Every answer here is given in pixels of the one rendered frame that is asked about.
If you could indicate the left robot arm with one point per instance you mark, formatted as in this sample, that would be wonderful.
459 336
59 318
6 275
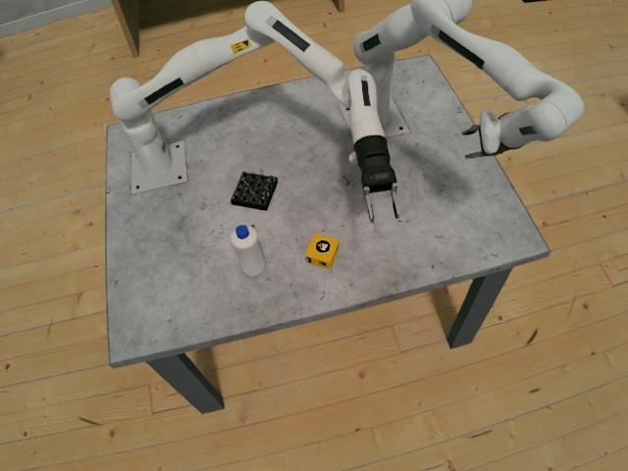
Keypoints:
561 106

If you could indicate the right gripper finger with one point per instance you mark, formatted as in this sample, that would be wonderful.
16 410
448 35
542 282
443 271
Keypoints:
369 206
394 205

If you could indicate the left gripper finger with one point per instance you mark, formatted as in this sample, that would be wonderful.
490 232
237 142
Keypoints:
473 155
473 129

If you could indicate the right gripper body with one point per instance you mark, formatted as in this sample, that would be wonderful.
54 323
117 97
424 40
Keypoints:
372 156

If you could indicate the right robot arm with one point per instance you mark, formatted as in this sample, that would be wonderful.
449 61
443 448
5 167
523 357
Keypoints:
130 101

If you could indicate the black knob panel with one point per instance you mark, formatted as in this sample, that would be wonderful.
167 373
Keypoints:
246 187

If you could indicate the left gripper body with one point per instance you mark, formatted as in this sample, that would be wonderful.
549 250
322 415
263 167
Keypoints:
495 133

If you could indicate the white bottle with blue cap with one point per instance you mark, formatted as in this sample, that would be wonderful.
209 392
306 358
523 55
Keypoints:
248 250

